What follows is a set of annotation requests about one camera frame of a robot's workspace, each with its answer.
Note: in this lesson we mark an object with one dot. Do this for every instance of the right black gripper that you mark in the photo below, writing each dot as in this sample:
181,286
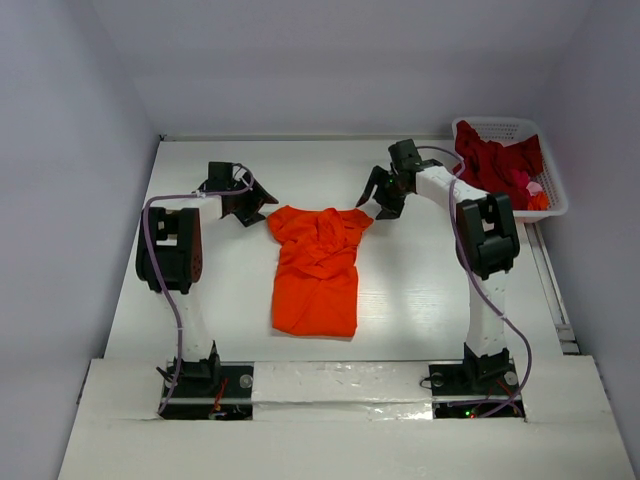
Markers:
388,189

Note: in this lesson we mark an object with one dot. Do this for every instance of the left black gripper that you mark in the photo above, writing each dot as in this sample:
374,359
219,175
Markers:
251,215

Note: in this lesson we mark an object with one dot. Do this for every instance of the orange t shirt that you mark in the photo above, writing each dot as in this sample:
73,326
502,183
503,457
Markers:
315,292

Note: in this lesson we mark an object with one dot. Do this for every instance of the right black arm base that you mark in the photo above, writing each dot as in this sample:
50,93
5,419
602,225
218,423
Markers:
455,396

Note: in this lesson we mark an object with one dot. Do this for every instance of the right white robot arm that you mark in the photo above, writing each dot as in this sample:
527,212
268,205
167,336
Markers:
486,242

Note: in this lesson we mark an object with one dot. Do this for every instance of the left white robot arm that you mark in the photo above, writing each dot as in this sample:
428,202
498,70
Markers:
170,250

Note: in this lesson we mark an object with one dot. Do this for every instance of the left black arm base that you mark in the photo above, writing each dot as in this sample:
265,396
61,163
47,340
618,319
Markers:
222,393

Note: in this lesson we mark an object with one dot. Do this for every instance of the dark red t shirt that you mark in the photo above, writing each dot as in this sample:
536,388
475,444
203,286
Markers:
488,164

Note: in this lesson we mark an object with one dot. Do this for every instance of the white plastic basket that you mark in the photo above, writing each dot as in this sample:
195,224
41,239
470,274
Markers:
508,131

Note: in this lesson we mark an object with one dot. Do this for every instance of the pink cloth in basket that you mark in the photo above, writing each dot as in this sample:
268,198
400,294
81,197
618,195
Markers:
525,185

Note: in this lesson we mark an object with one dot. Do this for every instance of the small orange cloth in basket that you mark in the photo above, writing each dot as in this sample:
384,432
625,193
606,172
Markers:
538,202

